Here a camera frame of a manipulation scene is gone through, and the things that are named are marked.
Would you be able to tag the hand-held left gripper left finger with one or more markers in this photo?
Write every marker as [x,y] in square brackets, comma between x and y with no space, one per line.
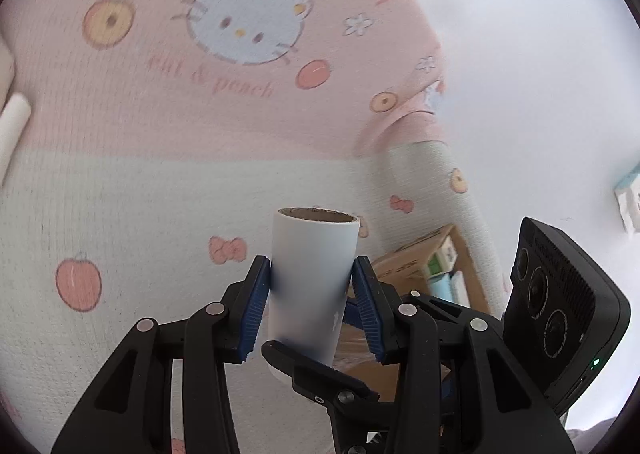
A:
[255,314]

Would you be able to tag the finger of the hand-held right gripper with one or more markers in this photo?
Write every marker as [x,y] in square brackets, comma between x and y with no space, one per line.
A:
[450,306]
[320,376]

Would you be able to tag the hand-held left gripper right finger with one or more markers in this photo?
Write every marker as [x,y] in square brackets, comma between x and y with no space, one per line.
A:
[367,314]

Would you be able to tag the brown cardboard box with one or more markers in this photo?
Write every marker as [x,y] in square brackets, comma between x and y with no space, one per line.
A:
[400,269]

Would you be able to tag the white paper roll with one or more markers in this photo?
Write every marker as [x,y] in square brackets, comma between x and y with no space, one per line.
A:
[12,124]
[310,274]

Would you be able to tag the light blue notebook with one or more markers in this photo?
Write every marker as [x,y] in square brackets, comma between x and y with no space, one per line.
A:
[442,289]

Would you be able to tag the large green white carton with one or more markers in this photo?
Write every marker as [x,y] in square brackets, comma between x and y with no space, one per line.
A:
[442,260]

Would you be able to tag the grey purple cloth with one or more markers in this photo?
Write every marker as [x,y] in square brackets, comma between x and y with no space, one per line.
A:
[595,439]

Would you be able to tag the light blue tissue packet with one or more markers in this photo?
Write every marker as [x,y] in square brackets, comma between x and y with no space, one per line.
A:
[630,199]

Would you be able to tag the pink printed blanket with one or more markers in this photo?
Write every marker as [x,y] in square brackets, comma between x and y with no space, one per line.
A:
[150,209]

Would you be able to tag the pink patterned pillow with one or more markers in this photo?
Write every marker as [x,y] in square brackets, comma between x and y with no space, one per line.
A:
[5,69]

